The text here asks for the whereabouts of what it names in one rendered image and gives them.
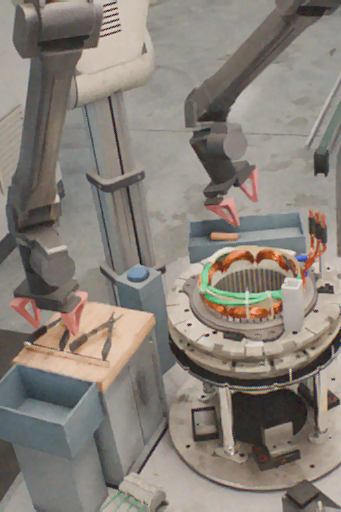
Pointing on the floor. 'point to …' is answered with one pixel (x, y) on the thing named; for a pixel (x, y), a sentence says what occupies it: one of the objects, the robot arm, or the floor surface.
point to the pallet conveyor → (338, 131)
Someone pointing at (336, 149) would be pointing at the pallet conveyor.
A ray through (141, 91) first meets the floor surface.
